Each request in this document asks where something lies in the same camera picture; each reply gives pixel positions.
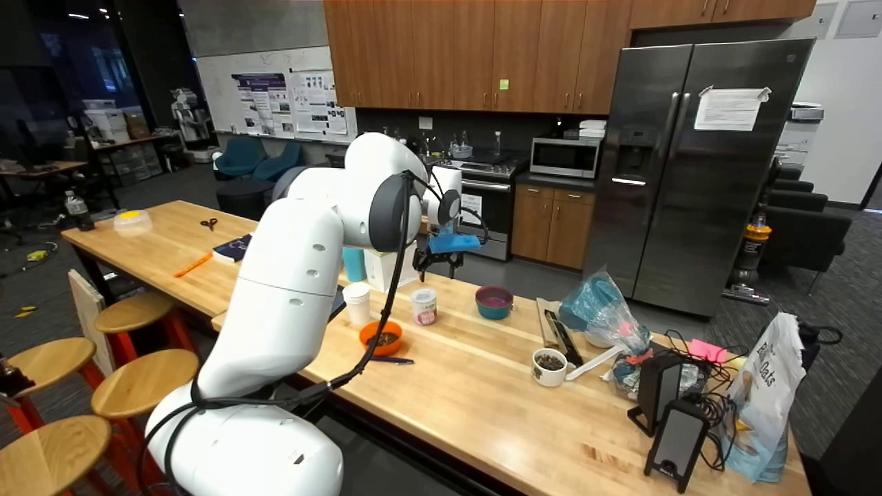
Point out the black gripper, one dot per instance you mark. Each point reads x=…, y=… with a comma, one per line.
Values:
x=420, y=256

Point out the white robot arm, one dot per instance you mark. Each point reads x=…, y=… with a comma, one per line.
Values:
x=285, y=305

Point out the white popcorn can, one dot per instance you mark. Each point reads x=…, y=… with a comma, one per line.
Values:
x=423, y=309

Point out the purple and teal bowl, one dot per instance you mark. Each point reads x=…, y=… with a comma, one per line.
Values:
x=493, y=301

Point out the white oven notice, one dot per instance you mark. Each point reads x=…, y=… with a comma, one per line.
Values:
x=471, y=212

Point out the black stove oven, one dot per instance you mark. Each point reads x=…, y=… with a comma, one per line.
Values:
x=497, y=212

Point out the blue tumbler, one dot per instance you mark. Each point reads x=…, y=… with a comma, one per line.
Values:
x=352, y=265

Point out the stacked white cups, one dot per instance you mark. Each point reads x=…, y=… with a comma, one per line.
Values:
x=357, y=305

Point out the orange bowl with beans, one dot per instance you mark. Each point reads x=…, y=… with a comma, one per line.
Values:
x=381, y=341

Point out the black pen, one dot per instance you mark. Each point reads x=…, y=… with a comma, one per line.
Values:
x=394, y=360

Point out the brown base cabinet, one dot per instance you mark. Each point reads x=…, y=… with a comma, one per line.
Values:
x=552, y=224

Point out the black tongs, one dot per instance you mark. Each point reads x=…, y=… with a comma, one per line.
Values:
x=561, y=334

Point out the white mug with beans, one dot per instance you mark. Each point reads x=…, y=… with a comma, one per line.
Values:
x=548, y=367

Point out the clear plastic bag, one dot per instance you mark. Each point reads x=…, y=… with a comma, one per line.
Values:
x=600, y=314

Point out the silver microwave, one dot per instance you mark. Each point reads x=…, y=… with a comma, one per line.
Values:
x=562, y=157

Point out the white plastic spoon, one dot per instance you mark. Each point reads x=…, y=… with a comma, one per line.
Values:
x=592, y=363

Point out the green sticky note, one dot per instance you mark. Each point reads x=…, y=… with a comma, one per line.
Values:
x=501, y=85

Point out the dark blue notebook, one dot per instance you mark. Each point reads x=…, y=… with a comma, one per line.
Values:
x=234, y=249

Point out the stacked white containers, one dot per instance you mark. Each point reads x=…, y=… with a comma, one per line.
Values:
x=592, y=129

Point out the teal armchair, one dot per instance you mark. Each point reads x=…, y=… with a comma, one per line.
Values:
x=250, y=159

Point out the whiteboard with posters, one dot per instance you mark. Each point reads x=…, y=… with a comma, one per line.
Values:
x=275, y=97

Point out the orange pencil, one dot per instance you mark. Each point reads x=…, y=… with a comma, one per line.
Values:
x=193, y=265

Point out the stainless steel refrigerator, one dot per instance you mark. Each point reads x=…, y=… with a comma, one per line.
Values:
x=698, y=202

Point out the pink sticky notes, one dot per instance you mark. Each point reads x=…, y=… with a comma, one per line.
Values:
x=705, y=352

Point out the round wooden stool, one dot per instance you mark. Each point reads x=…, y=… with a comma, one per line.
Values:
x=142, y=382
x=45, y=360
x=51, y=457
x=136, y=309

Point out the clear yellow bowl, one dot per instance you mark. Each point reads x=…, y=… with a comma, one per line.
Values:
x=132, y=221

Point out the yellow grey vacuum cleaner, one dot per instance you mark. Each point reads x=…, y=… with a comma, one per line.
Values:
x=749, y=258

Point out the white paper sheet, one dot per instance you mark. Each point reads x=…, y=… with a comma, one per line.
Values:
x=730, y=108

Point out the white plastic bag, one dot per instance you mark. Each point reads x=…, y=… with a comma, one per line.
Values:
x=766, y=395

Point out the black armchair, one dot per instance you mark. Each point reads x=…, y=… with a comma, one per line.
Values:
x=807, y=231

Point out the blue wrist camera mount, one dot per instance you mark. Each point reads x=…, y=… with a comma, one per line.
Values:
x=454, y=242

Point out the brown wooden wall cabinets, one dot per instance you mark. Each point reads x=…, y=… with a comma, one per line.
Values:
x=476, y=57

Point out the small brown wall cabinets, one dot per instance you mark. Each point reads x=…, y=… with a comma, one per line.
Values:
x=716, y=13

